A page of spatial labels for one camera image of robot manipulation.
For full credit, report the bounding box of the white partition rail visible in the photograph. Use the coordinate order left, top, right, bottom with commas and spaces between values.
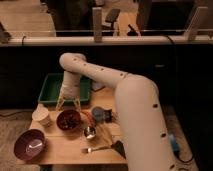
0, 35, 213, 47

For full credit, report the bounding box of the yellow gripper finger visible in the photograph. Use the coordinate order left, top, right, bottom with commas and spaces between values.
55, 95, 65, 111
73, 97, 81, 112

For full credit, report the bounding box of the purple bowl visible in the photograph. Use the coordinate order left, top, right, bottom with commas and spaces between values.
14, 129, 46, 161

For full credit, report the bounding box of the dark grape bunch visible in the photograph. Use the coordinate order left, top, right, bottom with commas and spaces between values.
60, 116, 78, 129

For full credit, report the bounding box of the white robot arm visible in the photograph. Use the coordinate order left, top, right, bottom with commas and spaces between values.
59, 53, 177, 171

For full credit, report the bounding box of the small metal cup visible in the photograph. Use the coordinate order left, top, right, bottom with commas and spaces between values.
83, 126, 96, 140

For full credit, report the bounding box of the black office chair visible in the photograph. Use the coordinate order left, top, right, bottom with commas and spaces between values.
105, 9, 120, 30

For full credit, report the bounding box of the orange carrot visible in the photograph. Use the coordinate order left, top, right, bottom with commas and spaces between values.
82, 110, 96, 127

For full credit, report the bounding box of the green plastic tray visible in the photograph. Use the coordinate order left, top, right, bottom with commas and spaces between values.
38, 73, 91, 106

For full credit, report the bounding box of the red bowl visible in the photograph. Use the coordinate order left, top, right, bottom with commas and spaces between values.
56, 110, 82, 131

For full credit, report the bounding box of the white paper cup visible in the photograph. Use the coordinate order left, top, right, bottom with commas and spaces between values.
32, 104, 51, 127

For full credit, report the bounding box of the blue sponge block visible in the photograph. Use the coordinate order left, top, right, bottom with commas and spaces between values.
169, 134, 180, 155

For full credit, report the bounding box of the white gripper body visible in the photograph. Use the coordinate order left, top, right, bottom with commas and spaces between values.
60, 84, 80, 99

